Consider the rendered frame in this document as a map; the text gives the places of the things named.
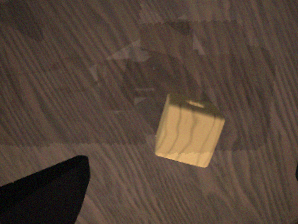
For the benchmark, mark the wooden block with hole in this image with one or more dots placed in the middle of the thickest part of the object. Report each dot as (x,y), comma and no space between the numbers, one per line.
(188,130)

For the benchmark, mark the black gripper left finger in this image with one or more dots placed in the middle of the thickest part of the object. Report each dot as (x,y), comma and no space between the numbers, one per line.
(50,196)

